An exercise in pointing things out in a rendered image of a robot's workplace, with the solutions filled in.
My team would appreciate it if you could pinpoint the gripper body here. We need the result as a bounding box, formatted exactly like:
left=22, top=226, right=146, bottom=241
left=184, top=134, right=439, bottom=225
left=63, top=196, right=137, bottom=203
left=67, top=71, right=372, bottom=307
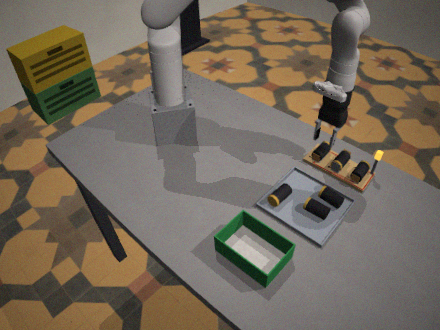
left=312, top=66, right=356, bottom=128

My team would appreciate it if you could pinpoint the green open-top box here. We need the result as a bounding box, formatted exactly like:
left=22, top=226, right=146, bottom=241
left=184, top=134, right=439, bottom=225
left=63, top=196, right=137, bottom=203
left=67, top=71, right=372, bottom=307
left=215, top=212, right=296, bottom=288

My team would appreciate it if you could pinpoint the wooden battery holder board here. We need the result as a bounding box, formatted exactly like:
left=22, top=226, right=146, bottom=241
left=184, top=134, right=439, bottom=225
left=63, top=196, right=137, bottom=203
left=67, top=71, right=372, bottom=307
left=303, top=144, right=383, bottom=193

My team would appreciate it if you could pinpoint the black battery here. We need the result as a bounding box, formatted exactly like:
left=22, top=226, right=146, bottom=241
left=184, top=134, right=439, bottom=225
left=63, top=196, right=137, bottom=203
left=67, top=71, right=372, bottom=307
left=331, top=151, right=351, bottom=171
left=267, top=183, right=292, bottom=207
left=303, top=197, right=331, bottom=220
left=311, top=141, right=331, bottom=161
left=318, top=186, right=345, bottom=209
left=350, top=160, right=370, bottom=182

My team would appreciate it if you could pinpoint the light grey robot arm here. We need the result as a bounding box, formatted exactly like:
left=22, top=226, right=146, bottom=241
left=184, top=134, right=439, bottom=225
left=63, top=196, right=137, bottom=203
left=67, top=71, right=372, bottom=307
left=141, top=0, right=370, bottom=107

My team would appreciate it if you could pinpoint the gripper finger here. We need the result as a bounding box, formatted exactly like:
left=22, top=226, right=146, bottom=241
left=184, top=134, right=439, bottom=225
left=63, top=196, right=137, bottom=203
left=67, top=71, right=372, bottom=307
left=313, top=119, right=322, bottom=140
left=329, top=127, right=341, bottom=148

